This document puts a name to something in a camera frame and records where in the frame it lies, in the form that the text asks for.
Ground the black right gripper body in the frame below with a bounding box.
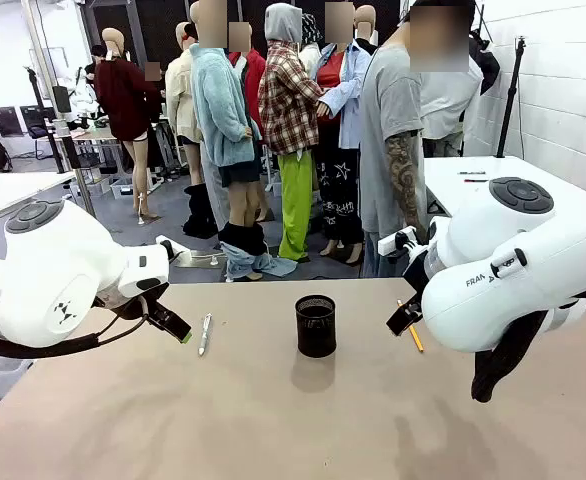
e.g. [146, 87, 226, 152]
[401, 244, 430, 302]

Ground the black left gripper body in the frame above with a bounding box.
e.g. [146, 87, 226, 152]
[115, 293, 157, 322]

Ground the yellow pencil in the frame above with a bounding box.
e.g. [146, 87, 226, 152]
[396, 299, 425, 354]

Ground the white pen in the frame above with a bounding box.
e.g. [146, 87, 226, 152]
[197, 313, 214, 357]

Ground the tattooed right forearm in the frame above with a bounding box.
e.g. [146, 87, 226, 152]
[384, 130, 428, 244]

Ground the black mesh pen holder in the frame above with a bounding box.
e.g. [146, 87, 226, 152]
[294, 294, 337, 359]

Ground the white side table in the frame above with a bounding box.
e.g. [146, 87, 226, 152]
[422, 154, 586, 227]

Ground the grey storage bin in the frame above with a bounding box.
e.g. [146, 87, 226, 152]
[109, 177, 137, 201]

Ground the mannequin in white shirt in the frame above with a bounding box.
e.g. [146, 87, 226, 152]
[419, 69, 480, 157]

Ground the white work table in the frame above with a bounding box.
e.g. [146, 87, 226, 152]
[0, 171, 77, 226]

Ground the person in gray t-shirt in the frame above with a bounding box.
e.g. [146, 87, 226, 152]
[358, 0, 477, 279]

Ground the mannequin in light blue shirt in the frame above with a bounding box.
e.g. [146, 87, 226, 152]
[312, 2, 374, 265]

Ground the black tripod stand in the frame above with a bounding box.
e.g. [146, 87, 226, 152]
[495, 34, 530, 159]

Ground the black office chair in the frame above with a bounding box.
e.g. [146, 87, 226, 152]
[20, 104, 57, 161]

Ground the mannequin in maroon sweater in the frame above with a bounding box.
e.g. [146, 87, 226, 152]
[92, 27, 165, 226]

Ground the mannequin in cream jacket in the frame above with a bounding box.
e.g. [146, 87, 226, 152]
[164, 21, 219, 239]

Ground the mannequin in plaid hooded shirt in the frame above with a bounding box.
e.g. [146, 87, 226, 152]
[257, 2, 325, 264]

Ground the mannequin in blue fleece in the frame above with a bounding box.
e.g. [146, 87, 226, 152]
[188, 0, 299, 282]

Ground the mannequin in black jacket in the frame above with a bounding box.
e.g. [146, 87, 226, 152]
[470, 28, 502, 97]

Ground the thin black light stand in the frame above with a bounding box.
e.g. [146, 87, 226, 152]
[24, 66, 67, 174]

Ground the mannequin in red jacket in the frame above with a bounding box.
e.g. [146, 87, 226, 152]
[227, 22, 270, 151]

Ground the background person black hair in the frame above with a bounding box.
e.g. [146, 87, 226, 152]
[84, 43, 107, 77]

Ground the mannequin with patterned hood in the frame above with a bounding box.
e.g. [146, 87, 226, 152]
[300, 12, 324, 76]

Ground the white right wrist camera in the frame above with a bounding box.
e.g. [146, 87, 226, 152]
[376, 225, 420, 256]

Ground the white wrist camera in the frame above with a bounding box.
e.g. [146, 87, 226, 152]
[376, 225, 420, 256]
[155, 234, 183, 262]

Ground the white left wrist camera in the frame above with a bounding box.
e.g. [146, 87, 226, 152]
[155, 234, 183, 262]

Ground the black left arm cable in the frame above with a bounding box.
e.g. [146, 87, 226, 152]
[0, 294, 152, 360]

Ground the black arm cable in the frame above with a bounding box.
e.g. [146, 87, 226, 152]
[0, 294, 152, 360]
[471, 309, 549, 404]

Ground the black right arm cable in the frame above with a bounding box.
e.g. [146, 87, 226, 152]
[471, 309, 549, 404]

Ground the aluminium frame post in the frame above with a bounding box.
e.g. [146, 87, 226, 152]
[22, 0, 97, 219]

